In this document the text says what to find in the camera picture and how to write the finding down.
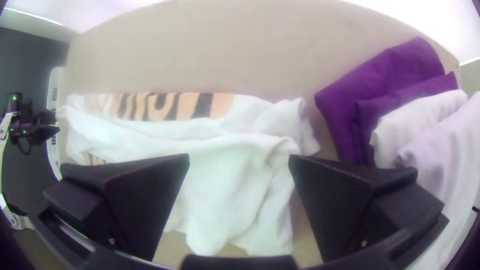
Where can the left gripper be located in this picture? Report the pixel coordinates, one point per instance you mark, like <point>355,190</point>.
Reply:
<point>41,129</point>

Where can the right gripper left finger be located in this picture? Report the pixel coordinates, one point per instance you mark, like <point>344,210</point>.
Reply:
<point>123,202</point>

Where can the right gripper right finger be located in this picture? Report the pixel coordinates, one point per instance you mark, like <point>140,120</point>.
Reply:
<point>348,202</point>

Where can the white printed t-shirt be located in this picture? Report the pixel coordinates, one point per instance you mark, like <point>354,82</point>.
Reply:
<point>225,157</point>

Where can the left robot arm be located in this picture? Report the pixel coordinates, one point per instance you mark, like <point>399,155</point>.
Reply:
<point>15,103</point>

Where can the white laundry basket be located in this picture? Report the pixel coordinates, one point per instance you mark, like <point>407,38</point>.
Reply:
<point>55,80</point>

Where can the pile of folded clothes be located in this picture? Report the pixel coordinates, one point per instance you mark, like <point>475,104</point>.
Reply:
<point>375,82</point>

